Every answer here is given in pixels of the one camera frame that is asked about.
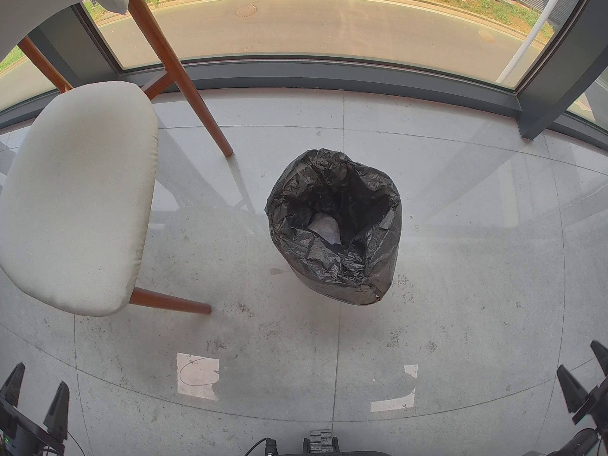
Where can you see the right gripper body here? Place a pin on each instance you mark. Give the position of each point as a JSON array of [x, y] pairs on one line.
[[598, 404]]

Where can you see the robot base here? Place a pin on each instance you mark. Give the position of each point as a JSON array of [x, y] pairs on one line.
[[323, 444]]

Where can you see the black plastic bag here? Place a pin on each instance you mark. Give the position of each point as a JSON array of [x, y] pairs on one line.
[[375, 254]]

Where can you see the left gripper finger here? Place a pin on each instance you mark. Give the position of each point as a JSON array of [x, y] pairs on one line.
[[15, 390], [58, 413]]

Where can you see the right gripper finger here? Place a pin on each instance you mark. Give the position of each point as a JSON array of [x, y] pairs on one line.
[[574, 392], [602, 356]]

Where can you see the white cushioned wooden chair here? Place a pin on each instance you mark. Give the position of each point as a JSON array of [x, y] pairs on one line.
[[80, 197]]

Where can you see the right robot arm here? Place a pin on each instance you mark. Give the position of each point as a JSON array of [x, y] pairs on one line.
[[580, 443]]

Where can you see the crumpled white paper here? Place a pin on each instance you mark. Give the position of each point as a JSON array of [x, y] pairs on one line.
[[325, 230]]

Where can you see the window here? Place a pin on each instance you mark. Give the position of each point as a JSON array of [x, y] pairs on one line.
[[332, 71]]

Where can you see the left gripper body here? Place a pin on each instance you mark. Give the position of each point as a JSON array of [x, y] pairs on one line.
[[26, 432]]

